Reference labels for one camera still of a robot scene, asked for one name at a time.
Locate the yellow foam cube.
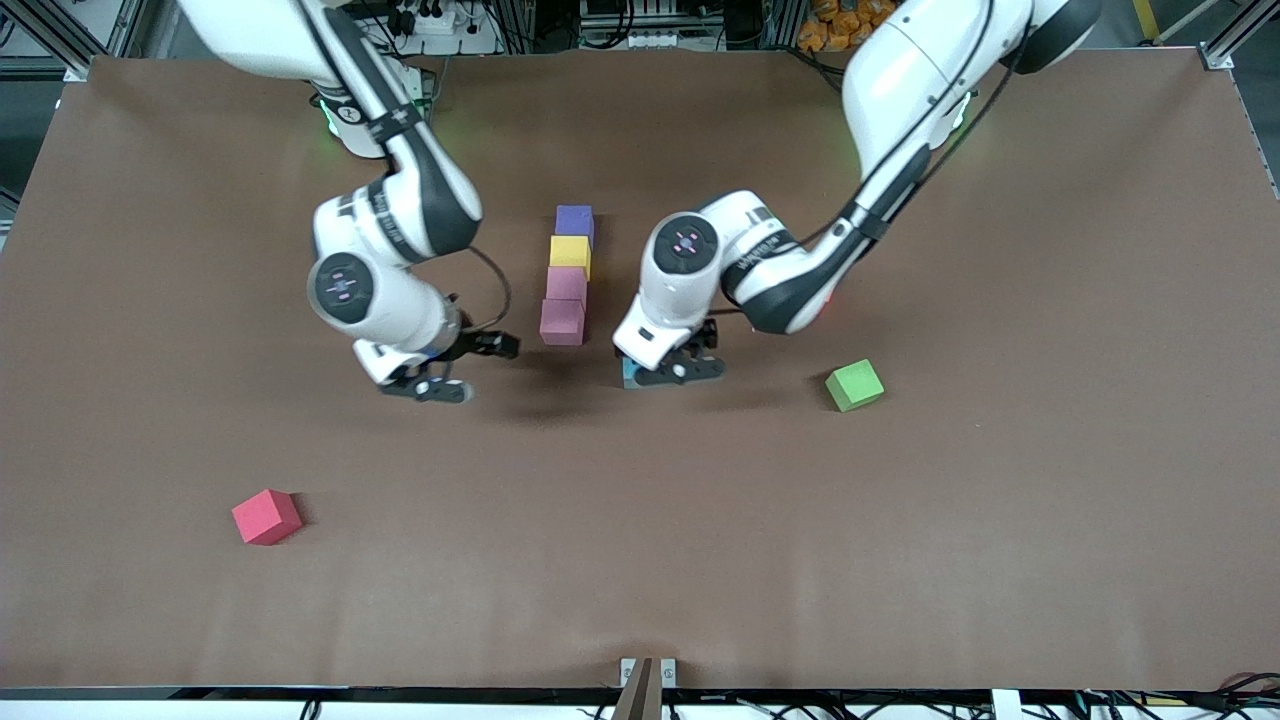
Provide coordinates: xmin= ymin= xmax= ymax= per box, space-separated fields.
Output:
xmin=548 ymin=235 xmax=593 ymax=281

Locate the green foam cube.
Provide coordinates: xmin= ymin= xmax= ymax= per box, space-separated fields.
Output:
xmin=824 ymin=358 xmax=886 ymax=413

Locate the brown table cover mat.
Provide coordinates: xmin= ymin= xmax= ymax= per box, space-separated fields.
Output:
xmin=0 ymin=48 xmax=1280 ymax=691

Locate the red foam cube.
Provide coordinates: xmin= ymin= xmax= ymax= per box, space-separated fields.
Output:
xmin=231 ymin=488 xmax=304 ymax=547

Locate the white power strip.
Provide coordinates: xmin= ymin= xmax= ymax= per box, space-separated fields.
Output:
xmin=395 ymin=0 xmax=493 ymax=57

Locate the grey equipment rack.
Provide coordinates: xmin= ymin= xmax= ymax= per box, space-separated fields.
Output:
xmin=578 ymin=0 xmax=723 ymax=51

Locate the orange lumpy objects pile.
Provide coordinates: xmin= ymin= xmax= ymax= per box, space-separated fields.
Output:
xmin=798 ymin=0 xmax=898 ymax=53

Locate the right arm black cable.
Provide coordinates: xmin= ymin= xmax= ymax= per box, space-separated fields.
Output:
xmin=468 ymin=246 xmax=513 ymax=333

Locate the table edge camera bracket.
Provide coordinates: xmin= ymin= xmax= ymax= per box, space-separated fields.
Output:
xmin=618 ymin=656 xmax=679 ymax=720

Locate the aluminium frame post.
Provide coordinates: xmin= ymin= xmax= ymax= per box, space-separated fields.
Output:
xmin=0 ymin=0 xmax=93 ymax=83
xmin=1198 ymin=0 xmax=1280 ymax=73

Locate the tangled cables bundle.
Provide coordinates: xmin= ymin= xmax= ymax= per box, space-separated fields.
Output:
xmin=1030 ymin=672 xmax=1280 ymax=720

